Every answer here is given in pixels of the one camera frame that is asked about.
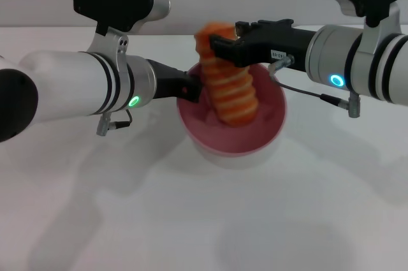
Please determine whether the silver left camera bracket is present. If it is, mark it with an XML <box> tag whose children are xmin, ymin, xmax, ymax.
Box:
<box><xmin>86</xmin><ymin>26</ymin><xmax>129</xmax><ymax>73</ymax></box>

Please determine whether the silver right camera bracket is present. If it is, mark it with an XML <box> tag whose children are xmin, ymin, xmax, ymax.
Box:
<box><xmin>358</xmin><ymin>0</ymin><xmax>402</xmax><ymax>57</ymax></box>

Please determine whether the silver camera bracket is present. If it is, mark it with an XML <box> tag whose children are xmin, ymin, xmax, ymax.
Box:
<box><xmin>86</xmin><ymin>26</ymin><xmax>129</xmax><ymax>73</ymax></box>
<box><xmin>358</xmin><ymin>0</ymin><xmax>402</xmax><ymax>57</ymax></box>

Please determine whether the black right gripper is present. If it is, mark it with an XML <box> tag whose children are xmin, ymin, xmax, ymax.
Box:
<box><xmin>208</xmin><ymin>17</ymin><xmax>317</xmax><ymax>73</ymax></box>

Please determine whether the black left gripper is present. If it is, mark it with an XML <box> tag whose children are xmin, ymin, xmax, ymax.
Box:
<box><xmin>152</xmin><ymin>59</ymin><xmax>204</xmax><ymax>105</ymax></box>

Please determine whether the pink plastic bowl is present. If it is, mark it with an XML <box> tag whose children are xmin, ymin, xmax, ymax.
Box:
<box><xmin>176</xmin><ymin>62</ymin><xmax>289</xmax><ymax>170</ymax></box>

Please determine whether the orange striped bread roll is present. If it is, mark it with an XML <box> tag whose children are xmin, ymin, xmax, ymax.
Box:
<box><xmin>194</xmin><ymin>21</ymin><xmax>259</xmax><ymax>129</ymax></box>

